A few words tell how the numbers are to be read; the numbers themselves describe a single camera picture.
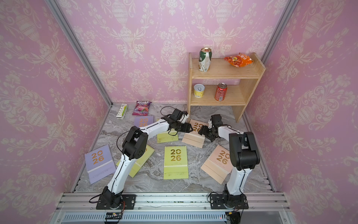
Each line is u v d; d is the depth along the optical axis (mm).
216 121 800
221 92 874
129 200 745
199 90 919
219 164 859
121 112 1093
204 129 897
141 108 1133
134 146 607
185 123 923
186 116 972
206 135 900
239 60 754
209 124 936
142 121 1093
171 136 897
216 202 729
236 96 952
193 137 997
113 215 729
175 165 862
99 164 874
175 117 836
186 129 920
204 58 709
